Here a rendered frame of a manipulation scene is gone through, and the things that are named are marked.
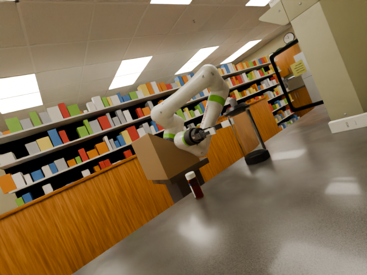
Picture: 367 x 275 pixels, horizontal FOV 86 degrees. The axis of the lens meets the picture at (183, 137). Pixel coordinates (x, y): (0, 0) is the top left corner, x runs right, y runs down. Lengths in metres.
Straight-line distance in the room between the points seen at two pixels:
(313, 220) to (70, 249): 2.20
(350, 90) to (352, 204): 0.62
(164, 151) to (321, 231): 0.95
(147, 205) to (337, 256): 2.25
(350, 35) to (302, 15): 0.19
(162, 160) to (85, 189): 1.29
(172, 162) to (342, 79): 0.90
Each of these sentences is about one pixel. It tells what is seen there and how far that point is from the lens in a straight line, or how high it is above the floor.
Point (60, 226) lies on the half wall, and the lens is 2.35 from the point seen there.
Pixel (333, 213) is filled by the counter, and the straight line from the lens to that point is 0.44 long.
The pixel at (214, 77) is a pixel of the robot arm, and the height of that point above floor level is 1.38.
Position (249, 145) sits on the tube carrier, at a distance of 0.80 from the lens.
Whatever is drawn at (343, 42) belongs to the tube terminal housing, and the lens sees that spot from 1.01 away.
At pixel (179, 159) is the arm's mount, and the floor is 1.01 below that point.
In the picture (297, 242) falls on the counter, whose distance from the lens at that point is 0.39.
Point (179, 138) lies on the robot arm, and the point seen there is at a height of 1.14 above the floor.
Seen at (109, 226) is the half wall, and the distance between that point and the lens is 2.40.
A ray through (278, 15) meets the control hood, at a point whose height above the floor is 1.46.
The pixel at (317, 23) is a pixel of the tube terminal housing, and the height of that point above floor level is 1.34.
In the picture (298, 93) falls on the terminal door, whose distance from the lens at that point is 1.43.
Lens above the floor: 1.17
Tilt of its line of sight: 2 degrees down
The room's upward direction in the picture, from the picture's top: 24 degrees counter-clockwise
